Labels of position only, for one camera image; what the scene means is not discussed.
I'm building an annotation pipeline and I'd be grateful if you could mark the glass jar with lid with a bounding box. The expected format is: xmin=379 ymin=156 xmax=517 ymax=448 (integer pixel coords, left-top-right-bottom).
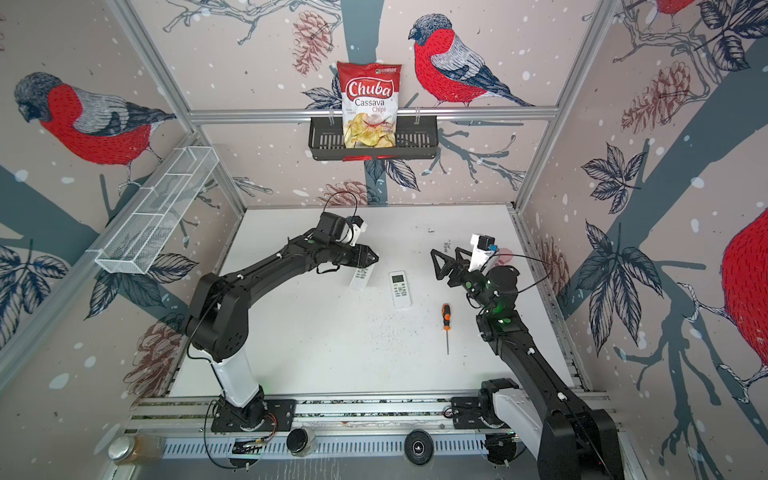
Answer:
xmin=107 ymin=434 xmax=166 ymax=465

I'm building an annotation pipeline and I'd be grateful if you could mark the orange black screwdriver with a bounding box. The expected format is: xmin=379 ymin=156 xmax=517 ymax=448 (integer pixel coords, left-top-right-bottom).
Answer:
xmin=441 ymin=304 xmax=451 ymax=355

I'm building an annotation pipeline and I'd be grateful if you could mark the pink handled brush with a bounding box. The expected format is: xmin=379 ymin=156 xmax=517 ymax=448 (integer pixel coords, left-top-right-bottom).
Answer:
xmin=496 ymin=248 xmax=514 ymax=266

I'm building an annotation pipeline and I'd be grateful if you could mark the white wire mesh shelf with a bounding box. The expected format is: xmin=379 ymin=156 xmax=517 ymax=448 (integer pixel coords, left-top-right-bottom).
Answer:
xmin=95 ymin=146 xmax=219 ymax=274

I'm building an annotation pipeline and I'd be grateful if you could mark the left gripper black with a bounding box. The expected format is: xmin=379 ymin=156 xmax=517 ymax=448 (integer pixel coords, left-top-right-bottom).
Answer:
xmin=328 ymin=241 xmax=380 ymax=267

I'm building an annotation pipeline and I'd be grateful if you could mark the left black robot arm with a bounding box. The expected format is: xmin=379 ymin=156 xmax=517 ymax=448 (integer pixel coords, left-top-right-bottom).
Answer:
xmin=182 ymin=211 xmax=379 ymax=432

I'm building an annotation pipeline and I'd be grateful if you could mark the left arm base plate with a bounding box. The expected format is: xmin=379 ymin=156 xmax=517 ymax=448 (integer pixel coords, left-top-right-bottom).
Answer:
xmin=211 ymin=397 xmax=297 ymax=433

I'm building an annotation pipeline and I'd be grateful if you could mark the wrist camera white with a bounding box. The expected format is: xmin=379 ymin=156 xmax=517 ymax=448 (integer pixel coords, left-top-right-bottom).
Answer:
xmin=338 ymin=216 xmax=367 ymax=246
xmin=469 ymin=234 xmax=498 ymax=272

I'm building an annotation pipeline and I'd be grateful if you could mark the Chuba cassava chips bag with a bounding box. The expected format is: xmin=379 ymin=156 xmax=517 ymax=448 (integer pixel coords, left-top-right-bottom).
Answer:
xmin=337 ymin=62 xmax=401 ymax=148

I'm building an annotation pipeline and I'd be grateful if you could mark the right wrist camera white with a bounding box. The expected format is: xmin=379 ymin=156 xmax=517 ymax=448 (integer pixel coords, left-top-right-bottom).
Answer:
xmin=469 ymin=234 xmax=498 ymax=272

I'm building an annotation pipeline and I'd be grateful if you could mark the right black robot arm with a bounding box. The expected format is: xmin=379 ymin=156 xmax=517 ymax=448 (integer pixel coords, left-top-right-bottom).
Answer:
xmin=430 ymin=250 xmax=624 ymax=479

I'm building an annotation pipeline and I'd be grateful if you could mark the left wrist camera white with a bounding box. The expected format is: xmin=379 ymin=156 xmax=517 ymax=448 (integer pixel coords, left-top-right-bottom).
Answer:
xmin=338 ymin=216 xmax=367 ymax=246

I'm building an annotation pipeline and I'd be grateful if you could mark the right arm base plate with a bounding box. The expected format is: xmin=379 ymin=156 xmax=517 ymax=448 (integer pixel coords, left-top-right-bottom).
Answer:
xmin=448 ymin=396 xmax=502 ymax=430

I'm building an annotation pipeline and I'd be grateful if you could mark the aluminium front rail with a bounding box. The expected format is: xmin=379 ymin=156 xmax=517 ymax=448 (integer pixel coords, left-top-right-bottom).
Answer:
xmin=123 ymin=392 xmax=522 ymax=465

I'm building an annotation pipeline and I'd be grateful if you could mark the black wall basket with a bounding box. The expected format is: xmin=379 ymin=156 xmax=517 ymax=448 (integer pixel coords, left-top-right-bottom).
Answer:
xmin=308 ymin=114 xmax=439 ymax=161

